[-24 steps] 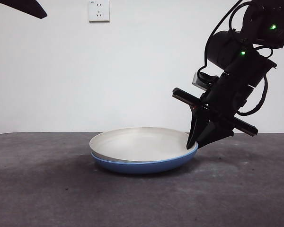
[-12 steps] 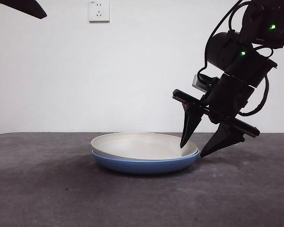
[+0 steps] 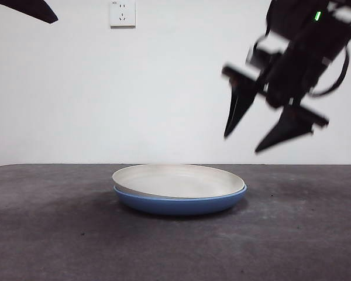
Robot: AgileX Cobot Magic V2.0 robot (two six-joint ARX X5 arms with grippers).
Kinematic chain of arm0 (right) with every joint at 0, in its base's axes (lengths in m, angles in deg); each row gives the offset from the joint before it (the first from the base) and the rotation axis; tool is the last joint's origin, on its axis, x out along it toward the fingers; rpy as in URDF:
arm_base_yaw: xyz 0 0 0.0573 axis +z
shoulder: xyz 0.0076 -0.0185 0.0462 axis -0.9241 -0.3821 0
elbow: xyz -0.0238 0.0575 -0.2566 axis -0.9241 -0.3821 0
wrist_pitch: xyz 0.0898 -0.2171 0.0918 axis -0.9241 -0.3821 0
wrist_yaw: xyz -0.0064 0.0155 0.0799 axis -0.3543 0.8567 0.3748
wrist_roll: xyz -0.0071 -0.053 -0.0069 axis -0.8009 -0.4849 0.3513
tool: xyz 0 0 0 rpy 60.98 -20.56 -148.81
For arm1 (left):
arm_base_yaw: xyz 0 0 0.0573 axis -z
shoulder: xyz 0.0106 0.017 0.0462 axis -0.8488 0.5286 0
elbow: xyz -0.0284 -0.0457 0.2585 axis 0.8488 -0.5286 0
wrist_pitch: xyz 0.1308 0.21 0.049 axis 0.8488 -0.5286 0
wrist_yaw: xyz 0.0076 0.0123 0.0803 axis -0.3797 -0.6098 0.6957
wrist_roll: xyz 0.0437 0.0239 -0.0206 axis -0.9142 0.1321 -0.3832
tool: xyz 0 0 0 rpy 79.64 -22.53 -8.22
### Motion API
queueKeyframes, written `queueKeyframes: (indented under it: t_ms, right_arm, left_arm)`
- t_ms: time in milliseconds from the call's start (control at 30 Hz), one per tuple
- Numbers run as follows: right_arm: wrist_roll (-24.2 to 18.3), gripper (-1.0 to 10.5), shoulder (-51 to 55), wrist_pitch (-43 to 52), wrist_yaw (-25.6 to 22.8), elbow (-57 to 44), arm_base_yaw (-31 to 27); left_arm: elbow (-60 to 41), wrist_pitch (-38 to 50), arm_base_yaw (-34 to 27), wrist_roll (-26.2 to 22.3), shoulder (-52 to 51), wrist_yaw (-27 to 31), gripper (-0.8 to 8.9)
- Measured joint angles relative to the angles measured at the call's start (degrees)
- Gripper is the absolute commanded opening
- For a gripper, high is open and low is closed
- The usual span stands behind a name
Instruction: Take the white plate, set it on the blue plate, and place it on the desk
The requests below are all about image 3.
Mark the white plate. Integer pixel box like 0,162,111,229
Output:
111,163,246,200

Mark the blue plate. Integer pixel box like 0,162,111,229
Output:
113,184,248,217

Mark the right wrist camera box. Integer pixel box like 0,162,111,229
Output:
247,43,281,70

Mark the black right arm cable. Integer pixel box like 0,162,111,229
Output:
309,45,350,97

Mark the white wall socket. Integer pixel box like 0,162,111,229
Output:
109,0,137,29

